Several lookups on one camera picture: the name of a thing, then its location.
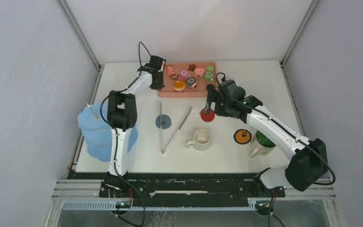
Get metal serving tongs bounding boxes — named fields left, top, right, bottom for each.
left=159, top=101, right=192, bottom=155

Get blue three-tier cake stand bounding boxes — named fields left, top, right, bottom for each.
left=77, top=101, right=138, bottom=163

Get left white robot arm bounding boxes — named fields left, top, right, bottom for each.
left=103, top=55, right=166, bottom=197

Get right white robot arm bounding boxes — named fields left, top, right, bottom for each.
left=204, top=79, right=330, bottom=197

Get black round cookie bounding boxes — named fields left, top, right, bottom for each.
left=206, top=84, right=216, bottom=92

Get green swirl roll cake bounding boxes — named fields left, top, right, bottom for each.
left=204, top=71, right=214, bottom=83

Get pink cake slice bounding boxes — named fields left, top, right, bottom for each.
left=165, top=65, right=174, bottom=76

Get green round macaron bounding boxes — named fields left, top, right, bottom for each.
left=206, top=65, right=215, bottom=72

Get brown swirl roll cake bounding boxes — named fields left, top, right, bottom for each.
left=185, top=78, right=197, bottom=88

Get iced star cookie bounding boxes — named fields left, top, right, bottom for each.
left=169, top=72, right=179, bottom=80

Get light pink swirl roll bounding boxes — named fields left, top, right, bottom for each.
left=194, top=68, right=206, bottom=78

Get red round coaster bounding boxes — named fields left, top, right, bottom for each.
left=200, top=109, right=215, bottom=122

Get brown star cookie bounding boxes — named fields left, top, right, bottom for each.
left=188, top=64, right=196, bottom=71

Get pink dessert tray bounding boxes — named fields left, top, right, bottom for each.
left=158, top=62, right=217, bottom=98

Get pink swirl roll cake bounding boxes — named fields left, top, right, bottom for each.
left=179, top=70, right=190, bottom=80

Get orange glazed donut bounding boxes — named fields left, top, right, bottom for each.
left=173, top=80, right=186, bottom=92

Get orange round coaster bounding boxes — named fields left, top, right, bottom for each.
left=233, top=129, right=252, bottom=145

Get cream ceramic mug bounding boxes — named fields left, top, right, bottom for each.
left=186, top=129, right=212, bottom=151

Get floral mug green inside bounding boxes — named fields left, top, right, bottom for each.
left=250, top=131, right=276, bottom=158

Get blue-grey round coaster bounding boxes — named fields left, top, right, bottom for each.
left=156, top=114, right=172, bottom=130

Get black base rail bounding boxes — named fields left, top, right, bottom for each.
left=68, top=171, right=285, bottom=209

